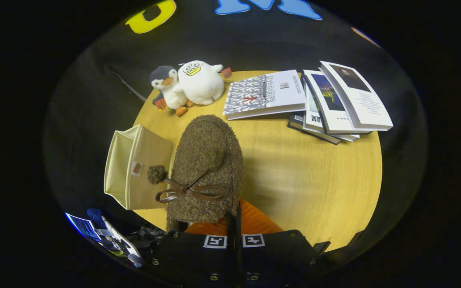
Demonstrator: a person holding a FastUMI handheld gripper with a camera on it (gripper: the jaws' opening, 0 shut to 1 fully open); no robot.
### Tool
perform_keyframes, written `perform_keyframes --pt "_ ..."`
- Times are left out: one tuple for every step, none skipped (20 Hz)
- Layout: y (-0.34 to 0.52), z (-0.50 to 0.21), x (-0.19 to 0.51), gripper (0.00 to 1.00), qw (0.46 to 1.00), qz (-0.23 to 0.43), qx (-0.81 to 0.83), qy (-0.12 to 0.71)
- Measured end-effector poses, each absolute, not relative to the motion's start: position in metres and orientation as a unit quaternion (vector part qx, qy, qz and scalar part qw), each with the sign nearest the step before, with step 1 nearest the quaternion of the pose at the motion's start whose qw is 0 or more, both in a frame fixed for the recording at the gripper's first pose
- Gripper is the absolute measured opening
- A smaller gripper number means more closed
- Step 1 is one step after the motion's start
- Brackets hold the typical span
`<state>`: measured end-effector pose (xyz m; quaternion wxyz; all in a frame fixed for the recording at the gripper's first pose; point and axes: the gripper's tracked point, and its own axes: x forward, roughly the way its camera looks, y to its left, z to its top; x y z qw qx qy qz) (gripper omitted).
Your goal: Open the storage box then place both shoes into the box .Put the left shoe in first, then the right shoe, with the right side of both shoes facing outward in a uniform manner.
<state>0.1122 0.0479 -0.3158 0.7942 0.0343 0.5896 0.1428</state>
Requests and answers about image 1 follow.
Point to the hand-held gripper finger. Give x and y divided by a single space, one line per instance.
239 240
230 244

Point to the brown fuzzy slipper shoe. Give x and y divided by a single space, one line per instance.
206 140

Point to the beige fabric storage box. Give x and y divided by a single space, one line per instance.
150 152

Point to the black cover book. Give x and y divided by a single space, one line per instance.
298 122

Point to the blue cloth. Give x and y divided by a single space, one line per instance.
94 216

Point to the white book with black print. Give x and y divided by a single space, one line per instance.
314 118

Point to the grey patterned cover book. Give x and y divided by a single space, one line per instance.
262 94

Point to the blue computer screen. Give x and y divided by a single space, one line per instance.
81 226

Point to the white duck plush toy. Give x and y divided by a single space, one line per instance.
200 86

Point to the grey penguin plush toy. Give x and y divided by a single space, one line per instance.
170 94

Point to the white book with dark photo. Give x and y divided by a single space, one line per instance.
366 104

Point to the black backdrop cloth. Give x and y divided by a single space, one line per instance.
254 40

